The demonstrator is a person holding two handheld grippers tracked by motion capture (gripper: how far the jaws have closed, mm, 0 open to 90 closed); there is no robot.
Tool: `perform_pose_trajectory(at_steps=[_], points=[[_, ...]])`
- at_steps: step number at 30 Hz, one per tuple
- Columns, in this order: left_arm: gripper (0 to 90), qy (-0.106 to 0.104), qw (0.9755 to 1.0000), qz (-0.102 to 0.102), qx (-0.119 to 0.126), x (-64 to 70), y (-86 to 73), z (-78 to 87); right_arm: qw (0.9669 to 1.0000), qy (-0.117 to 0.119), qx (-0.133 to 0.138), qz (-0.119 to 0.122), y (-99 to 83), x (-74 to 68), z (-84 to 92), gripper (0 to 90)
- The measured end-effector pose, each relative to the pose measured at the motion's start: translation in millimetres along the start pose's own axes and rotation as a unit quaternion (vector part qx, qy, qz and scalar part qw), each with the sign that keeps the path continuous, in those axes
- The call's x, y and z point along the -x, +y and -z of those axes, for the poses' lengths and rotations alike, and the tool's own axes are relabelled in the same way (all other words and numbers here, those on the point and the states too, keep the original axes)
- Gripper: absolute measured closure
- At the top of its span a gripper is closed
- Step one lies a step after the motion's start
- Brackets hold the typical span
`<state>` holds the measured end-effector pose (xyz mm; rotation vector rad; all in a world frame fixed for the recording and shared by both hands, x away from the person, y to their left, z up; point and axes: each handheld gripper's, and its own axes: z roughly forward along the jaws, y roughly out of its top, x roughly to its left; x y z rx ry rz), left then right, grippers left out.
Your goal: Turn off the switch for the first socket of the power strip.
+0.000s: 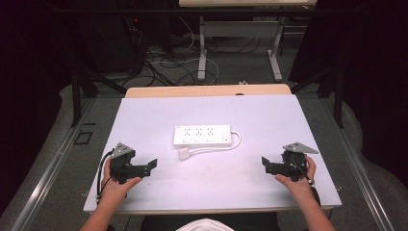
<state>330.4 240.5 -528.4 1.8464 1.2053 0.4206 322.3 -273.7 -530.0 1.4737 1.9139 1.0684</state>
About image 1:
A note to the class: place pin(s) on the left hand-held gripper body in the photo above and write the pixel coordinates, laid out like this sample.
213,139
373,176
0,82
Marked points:
123,166

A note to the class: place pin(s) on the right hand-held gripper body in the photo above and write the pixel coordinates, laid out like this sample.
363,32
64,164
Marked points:
293,168

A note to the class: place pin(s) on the person's right hand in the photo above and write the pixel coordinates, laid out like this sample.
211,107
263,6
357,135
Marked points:
301,189

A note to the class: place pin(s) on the person's left hand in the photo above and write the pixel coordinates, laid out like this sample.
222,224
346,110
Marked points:
114,191

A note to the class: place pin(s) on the white power plug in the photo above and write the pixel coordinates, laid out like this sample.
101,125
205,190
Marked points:
184,154

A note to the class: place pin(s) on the white power strip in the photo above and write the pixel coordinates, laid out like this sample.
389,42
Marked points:
202,135

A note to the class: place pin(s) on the white table mat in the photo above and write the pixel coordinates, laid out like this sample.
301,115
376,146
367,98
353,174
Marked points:
208,183

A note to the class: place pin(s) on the person's white shirt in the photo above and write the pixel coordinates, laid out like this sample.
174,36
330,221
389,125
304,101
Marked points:
205,225

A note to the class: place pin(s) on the wooden table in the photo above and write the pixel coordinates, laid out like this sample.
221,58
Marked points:
192,90

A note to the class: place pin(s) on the black metal stand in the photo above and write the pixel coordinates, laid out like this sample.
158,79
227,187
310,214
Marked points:
338,96
76,96

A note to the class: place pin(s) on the black computer tower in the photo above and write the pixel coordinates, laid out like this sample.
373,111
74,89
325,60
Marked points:
109,41

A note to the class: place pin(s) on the white background desk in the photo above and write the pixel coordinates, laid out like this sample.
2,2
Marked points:
240,29

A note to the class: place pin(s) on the aluminium floor rail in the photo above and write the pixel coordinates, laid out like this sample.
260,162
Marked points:
356,166
48,173

